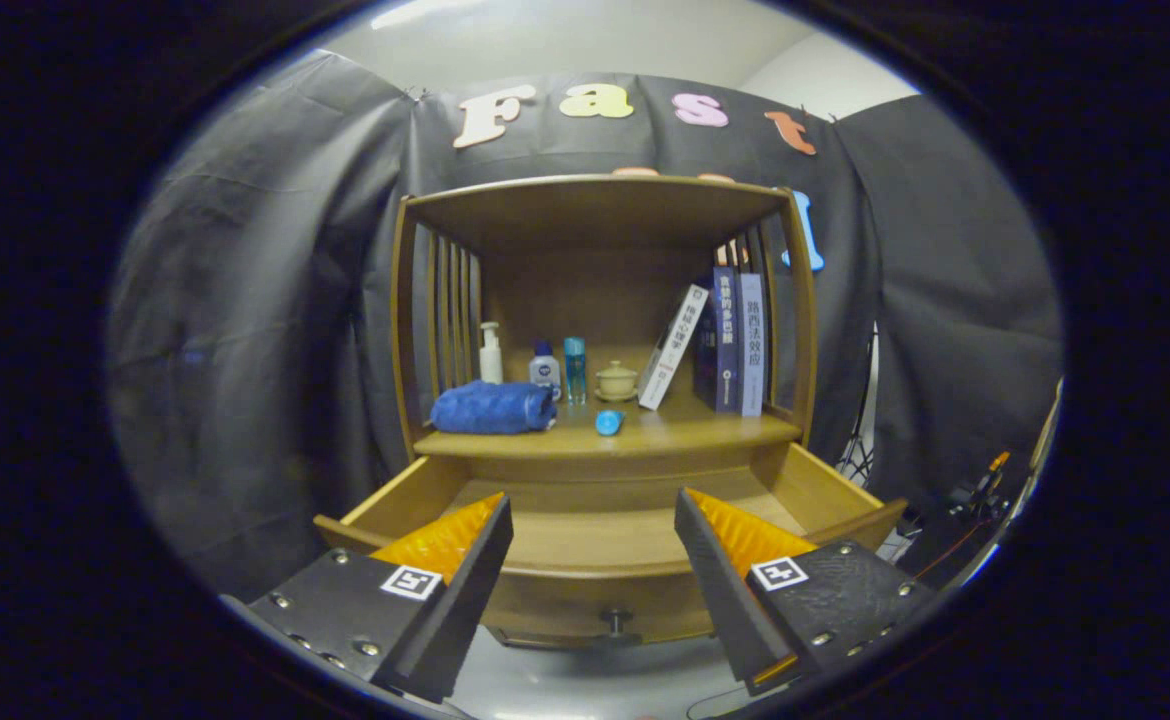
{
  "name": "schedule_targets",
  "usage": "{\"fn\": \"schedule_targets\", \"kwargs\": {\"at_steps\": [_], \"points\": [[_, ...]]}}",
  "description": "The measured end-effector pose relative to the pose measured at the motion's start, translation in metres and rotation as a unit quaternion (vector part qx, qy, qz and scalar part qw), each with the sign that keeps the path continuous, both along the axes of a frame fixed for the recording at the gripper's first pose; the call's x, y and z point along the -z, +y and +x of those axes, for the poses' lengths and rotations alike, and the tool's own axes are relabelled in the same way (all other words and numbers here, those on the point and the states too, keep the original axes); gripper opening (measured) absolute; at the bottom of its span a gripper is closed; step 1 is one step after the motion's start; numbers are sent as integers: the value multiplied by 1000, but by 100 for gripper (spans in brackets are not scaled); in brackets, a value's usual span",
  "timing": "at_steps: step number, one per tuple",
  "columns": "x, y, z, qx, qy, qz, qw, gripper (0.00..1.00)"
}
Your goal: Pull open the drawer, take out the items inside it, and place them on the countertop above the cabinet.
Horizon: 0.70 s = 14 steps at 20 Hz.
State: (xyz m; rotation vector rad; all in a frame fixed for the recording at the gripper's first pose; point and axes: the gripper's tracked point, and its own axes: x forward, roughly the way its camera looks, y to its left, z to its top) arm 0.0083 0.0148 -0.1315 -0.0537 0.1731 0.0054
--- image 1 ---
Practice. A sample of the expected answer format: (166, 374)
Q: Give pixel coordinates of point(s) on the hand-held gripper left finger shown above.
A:
(465, 590)

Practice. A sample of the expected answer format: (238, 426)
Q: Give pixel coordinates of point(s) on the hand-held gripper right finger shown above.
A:
(720, 590)

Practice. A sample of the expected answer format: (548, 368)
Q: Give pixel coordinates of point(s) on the wooden drawer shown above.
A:
(585, 540)

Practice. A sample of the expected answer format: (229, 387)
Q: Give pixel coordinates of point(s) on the blue white cosmetic tube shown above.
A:
(609, 423)

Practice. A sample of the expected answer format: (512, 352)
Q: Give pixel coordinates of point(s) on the black drawer knob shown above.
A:
(615, 622)

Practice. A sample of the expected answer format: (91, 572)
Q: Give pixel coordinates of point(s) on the wooden countertop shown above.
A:
(665, 430)

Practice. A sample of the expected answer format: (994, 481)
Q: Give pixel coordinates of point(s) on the wooden cabinet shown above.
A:
(585, 290)

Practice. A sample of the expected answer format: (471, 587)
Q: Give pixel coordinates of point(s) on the blue folded towel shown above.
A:
(490, 408)

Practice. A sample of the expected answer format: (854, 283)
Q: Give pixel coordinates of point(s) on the black tripod stand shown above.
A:
(857, 460)

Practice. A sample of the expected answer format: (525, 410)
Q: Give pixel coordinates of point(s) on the white pump bottle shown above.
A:
(490, 362)

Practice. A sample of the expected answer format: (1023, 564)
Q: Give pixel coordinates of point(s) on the beige lidded teacup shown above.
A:
(616, 383)

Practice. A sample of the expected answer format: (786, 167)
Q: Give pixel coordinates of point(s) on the white bottle blue cap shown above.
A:
(545, 372)

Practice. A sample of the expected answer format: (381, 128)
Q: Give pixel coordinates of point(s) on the clear blue bottle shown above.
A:
(575, 370)

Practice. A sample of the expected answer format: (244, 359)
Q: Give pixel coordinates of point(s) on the light purple book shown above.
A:
(751, 345)

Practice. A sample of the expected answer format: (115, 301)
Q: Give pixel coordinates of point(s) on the white book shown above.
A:
(673, 345)

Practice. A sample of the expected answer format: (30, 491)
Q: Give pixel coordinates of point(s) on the dark blue book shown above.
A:
(725, 340)

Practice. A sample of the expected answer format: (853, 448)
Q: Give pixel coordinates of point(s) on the black device orange part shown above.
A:
(980, 495)

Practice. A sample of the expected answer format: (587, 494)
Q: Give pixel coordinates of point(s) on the black backdrop cloth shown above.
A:
(245, 350)

